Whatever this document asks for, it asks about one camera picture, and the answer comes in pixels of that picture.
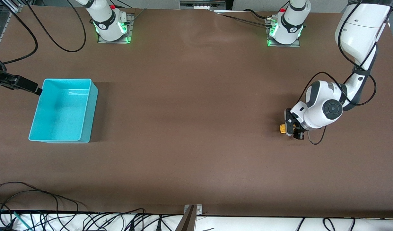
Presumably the teal plastic bin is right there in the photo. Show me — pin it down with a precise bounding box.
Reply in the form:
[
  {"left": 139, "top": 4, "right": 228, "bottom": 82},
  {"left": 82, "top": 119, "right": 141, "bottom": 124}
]
[{"left": 28, "top": 78, "right": 99, "bottom": 143}]

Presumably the silver mounting plate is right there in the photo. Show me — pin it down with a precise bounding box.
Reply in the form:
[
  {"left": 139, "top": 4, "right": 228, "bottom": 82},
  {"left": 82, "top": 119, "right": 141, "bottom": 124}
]
[{"left": 184, "top": 204, "right": 203, "bottom": 216}]

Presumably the grey power strip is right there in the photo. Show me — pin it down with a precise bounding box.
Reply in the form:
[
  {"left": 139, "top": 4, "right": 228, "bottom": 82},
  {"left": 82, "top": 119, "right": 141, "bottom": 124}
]
[{"left": 179, "top": 0, "right": 226, "bottom": 10}]

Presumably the black left camera mount bracket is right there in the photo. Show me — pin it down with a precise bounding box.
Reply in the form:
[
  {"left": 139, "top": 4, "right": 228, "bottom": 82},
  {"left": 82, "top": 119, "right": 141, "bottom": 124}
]
[{"left": 285, "top": 108, "right": 296, "bottom": 136}]

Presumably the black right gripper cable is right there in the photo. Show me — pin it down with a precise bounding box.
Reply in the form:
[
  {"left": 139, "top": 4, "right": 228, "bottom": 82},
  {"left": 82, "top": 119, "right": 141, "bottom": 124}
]
[{"left": 0, "top": 0, "right": 39, "bottom": 72}]

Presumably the black looping right arm cable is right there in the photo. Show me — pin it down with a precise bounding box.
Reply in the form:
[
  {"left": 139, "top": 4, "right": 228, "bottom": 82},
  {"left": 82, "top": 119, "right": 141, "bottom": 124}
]
[{"left": 25, "top": 0, "right": 87, "bottom": 52}]

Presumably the aluminium frame profile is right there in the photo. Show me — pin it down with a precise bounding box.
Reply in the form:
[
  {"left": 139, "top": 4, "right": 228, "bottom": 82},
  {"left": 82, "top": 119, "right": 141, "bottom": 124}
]
[{"left": 0, "top": 0, "right": 22, "bottom": 13}]

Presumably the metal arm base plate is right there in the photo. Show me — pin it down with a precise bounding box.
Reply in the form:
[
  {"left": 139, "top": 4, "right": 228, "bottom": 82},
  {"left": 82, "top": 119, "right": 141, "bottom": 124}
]
[
  {"left": 98, "top": 13, "right": 135, "bottom": 44},
  {"left": 265, "top": 19, "right": 301, "bottom": 48}
]

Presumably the thin black table cable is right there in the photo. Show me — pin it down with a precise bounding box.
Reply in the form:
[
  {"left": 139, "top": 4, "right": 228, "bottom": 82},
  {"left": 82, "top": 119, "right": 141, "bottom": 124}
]
[
  {"left": 0, "top": 190, "right": 80, "bottom": 231},
  {"left": 0, "top": 182, "right": 88, "bottom": 212}
]

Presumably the thin black base cable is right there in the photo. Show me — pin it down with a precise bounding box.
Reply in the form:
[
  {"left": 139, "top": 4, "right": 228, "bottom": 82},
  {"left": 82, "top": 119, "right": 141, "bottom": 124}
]
[{"left": 221, "top": 14, "right": 271, "bottom": 27}]

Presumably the thick black base cable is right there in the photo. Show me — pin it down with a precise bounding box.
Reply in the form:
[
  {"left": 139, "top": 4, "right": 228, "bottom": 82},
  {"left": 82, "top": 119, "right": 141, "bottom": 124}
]
[{"left": 243, "top": 9, "right": 274, "bottom": 20}]

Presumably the dark grey tapered post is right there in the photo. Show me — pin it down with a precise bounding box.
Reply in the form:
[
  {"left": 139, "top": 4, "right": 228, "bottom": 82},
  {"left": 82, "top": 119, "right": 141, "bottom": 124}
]
[{"left": 175, "top": 205, "right": 196, "bottom": 231}]

